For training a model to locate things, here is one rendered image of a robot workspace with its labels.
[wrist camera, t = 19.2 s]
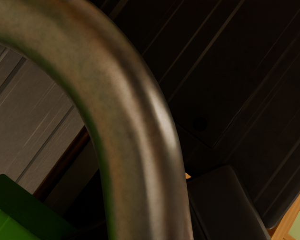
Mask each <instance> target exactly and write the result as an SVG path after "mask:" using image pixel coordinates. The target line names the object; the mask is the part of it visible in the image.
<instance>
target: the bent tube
mask: <svg viewBox="0 0 300 240"><path fill-rule="evenodd" d="M0 45H2V46H4V47H6V48H8V49H10V50H12V51H14V52H16V53H18V54H20V55H21V56H23V57H25V58H26V59H28V60H29V61H31V62H32V63H33V64H35V65H36V66H37V67H39V68H40V69H41V70H42V71H44V72H45V73H46V74H47V75H48V76H49V77H50V78H51V79H52V80H53V81H54V82H55V83H56V84H57V85H58V86H59V87H60V88H61V89H62V91H63V92H64V93H65V94H66V96H67V97H68V98H69V100H70V101H71V103H72V104H73V106H74V107H75V109H76V110H77V112H78V114H79V115H80V117H81V119H82V121H83V123H84V125H85V127H86V129H87V131H88V134H89V136H90V139H91V141H92V144H93V147H94V150H95V153H96V157H97V161H98V165H99V170H100V178H101V186H102V194H103V201H104V209H105V217H106V224H107V232H108V240H194V238H193V231H192V223H191V216H190V206H189V198H188V191H187V183H186V175H185V168H184V162H183V155H182V150H181V146H180V140H179V137H178V133H177V130H176V126H175V123H174V120H173V117H172V114H171V111H170V109H169V106H168V104H167V101H166V99H165V97H164V94H163V92H162V90H161V88H160V86H159V84H158V82H157V80H156V79H155V77H154V75H153V73H152V72H151V70H150V68H149V67H148V65H147V63H146V62H145V60H144V59H143V57H142V56H141V55H140V53H139V52H138V50H137V49H136V48H135V46H134V45H133V44H132V42H131V41H130V40H129V39H128V38H127V36H126V35H125V34H124V33H123V32H122V30H121V29H120V28H119V27H118V26H117V25H116V24H115V23H114V22H113V21H112V20H111V19H110V18H109V17H108V16H107V15H106V14H105V13H104V12H103V11H102V10H100V9H99V8H98V7H97V6H96V5H94V4H93V3H92V2H91V1H90V0H0Z"/></svg>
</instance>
